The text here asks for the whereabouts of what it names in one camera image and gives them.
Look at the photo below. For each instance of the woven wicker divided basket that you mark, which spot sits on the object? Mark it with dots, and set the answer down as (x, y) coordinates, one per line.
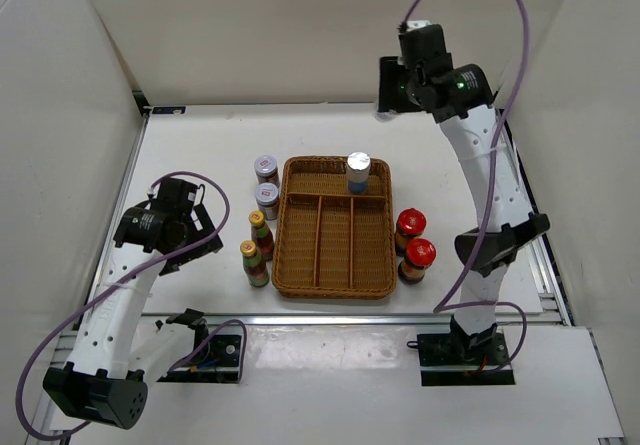
(332, 243)

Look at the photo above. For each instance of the purple lid jar far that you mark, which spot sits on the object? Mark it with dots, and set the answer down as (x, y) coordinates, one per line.
(266, 170)

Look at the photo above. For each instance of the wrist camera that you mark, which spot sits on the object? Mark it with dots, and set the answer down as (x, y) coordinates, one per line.
(174, 196)
(421, 41)

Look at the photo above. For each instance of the purple lid jar near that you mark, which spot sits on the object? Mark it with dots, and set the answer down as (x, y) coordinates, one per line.
(267, 198)

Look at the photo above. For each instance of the silver lid spice jar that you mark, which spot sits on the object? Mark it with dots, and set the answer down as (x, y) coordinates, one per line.
(358, 167)

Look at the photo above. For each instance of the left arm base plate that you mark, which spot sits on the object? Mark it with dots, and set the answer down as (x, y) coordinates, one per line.
(219, 365)

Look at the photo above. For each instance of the sauce bottle yellow cap far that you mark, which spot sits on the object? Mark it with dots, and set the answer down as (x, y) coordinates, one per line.
(261, 235)

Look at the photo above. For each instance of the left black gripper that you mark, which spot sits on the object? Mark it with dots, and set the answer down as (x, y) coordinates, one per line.
(172, 264)

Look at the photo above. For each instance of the sauce bottle yellow cap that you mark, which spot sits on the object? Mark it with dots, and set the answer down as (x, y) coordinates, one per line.
(261, 235)
(254, 264)

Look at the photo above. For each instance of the purple lid jar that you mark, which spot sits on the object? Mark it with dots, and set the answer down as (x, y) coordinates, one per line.
(266, 170)
(267, 198)

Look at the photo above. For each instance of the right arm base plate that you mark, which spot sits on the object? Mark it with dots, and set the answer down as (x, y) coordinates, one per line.
(443, 362)

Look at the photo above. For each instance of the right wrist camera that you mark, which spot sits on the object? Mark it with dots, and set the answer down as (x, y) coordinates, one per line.
(421, 41)

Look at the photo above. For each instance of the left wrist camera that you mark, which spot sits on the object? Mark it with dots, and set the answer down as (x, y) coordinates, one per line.
(174, 196)

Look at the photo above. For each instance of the aluminium table rail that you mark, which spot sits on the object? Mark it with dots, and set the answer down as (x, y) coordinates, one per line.
(546, 318)

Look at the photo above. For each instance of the red lid chili jar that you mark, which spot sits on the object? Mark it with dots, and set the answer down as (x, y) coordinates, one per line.
(419, 255)
(410, 224)

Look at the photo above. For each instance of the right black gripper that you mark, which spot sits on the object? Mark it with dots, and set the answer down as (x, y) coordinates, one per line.
(389, 72)

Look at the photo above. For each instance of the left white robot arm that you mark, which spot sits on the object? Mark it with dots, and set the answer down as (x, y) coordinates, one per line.
(105, 379)

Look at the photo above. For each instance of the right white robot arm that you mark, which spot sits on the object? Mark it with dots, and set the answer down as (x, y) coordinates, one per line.
(461, 103)

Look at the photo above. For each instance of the sauce bottle yellow cap near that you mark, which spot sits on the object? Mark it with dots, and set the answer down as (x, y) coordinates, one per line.
(254, 264)

